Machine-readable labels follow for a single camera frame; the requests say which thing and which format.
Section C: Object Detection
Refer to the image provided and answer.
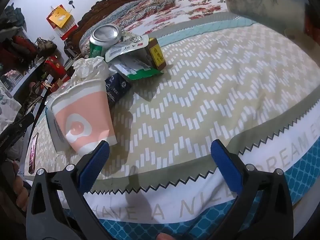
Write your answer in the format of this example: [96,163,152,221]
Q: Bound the storage box with blue handle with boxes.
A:
[212,0,310,39]

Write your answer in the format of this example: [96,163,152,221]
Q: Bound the brown yellow small box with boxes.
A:
[145,38,167,71]

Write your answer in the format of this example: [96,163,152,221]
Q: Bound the black desk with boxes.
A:
[10,57,65,130]

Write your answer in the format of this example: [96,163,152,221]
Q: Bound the carved wooden headboard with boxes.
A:
[64,0,148,55]

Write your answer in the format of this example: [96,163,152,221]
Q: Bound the green drink can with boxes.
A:
[89,24,123,59]

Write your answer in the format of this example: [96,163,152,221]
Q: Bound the brown handbag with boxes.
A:
[35,37,58,58]

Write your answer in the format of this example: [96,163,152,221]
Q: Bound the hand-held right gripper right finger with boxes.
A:
[210,139,294,240]

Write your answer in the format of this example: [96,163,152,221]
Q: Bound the floral bedsheet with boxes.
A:
[120,0,240,34]

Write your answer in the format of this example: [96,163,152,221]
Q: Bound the person's left hand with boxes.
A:
[12,161,29,212]

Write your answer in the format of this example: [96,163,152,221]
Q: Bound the pink paper cup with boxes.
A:
[50,79,118,157]

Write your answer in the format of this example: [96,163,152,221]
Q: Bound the white foil packet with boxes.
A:
[105,35,150,63]

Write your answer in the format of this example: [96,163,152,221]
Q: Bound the green white carton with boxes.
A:
[110,55,164,81]

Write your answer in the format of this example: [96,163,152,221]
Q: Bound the zigzag patterned blanket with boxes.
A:
[24,17,320,240]

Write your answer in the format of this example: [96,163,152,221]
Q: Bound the patchwork quilt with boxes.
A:
[79,0,183,53]

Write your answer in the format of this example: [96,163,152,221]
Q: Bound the white tissue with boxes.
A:
[70,56,110,85]

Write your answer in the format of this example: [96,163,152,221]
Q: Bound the yellow red wall calendar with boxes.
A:
[46,5,77,40]

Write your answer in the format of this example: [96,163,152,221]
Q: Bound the red black backpack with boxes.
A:
[0,35,35,65]

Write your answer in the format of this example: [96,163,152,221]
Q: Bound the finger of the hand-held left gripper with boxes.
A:
[0,113,35,153]

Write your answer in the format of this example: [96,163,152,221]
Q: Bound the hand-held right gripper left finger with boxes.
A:
[26,140,115,240]

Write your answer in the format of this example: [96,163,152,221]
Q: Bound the dark blue cigarette box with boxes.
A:
[104,73,132,107]

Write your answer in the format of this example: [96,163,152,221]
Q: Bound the dark hanging clothes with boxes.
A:
[0,2,27,33]

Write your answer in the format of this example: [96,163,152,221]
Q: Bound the black smartphone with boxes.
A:
[28,132,39,174]

